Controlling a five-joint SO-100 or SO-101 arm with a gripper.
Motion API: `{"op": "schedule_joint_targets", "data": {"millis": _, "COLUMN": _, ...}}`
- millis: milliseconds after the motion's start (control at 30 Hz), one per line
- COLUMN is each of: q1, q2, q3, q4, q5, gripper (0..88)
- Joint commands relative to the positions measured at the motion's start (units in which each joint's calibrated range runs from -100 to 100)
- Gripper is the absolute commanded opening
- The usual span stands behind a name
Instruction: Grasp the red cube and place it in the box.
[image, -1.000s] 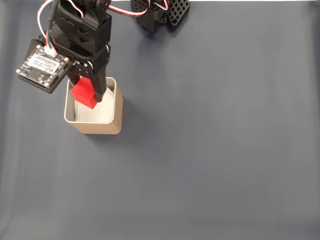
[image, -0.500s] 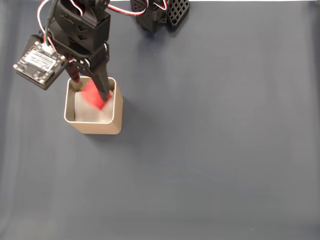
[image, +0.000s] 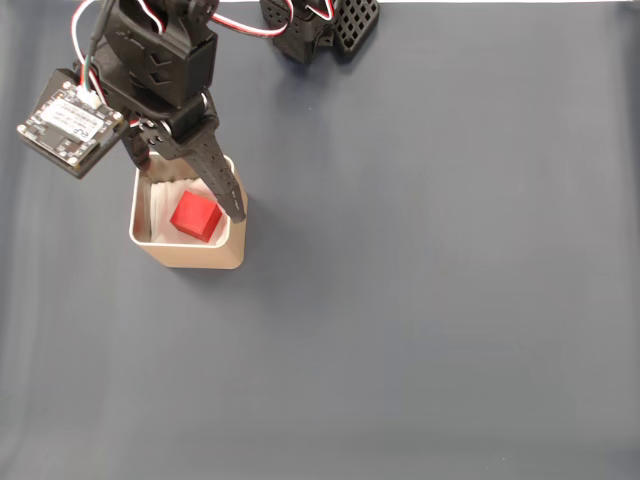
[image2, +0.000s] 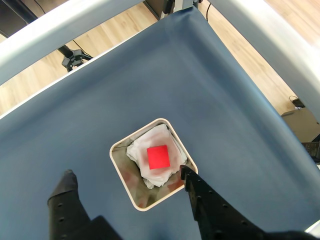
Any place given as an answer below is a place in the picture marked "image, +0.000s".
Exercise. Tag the white tissue paper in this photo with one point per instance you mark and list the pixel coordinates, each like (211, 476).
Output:
(160, 210)

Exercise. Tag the red cube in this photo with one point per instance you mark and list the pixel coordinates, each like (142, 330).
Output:
(192, 215)

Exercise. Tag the beige square box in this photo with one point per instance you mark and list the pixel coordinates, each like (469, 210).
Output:
(200, 256)

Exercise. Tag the camera circuit board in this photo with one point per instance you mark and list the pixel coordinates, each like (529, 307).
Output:
(70, 122)

